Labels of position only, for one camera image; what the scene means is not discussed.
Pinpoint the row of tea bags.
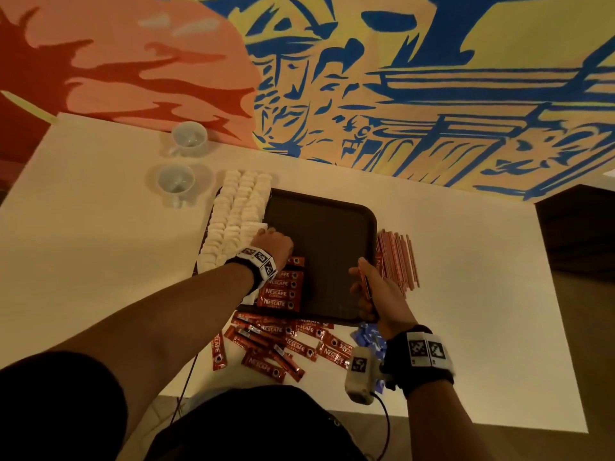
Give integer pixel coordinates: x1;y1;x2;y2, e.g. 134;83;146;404
196;168;274;275

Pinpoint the person's right hand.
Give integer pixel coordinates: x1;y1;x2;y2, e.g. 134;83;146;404
347;255;420;341

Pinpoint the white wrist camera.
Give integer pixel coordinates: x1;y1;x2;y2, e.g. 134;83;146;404
343;344;386;407

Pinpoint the small white cup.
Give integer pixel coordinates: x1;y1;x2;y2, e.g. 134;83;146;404
154;163;198;208
167;120;211;158

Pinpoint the pile of blue sachets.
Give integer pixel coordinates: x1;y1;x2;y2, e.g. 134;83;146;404
350;320;391;394

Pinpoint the dark brown tray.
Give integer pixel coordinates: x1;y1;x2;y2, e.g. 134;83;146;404
250;188;380;327

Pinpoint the person's black shirt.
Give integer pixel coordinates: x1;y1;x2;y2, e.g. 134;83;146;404
0;350;372;461

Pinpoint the pile of red Nescafe sachets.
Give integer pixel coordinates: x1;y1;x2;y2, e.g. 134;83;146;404
210;310;359;384

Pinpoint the row of red Nescafe sachets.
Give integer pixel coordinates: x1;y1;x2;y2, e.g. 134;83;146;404
256;253;308;314

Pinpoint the person's left hand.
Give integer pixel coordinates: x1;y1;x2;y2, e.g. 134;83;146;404
250;227;297;271

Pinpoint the black camera cable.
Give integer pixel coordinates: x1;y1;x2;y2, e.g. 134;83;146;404
169;350;201;428
372;391;393;461

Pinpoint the person's left forearm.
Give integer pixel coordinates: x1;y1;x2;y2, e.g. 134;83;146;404
48;263;254;423

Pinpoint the person's right forearm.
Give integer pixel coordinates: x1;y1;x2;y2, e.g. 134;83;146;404
404;377;497;461

